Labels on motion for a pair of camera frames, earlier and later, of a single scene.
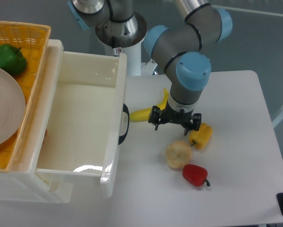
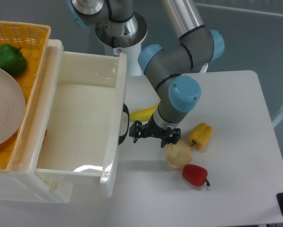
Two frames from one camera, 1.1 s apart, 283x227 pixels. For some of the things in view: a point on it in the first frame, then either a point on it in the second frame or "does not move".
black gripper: (185, 119) to (168, 135)
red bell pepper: (195, 174) does not move
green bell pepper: (9, 57) does not move
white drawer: (83, 133) does not move
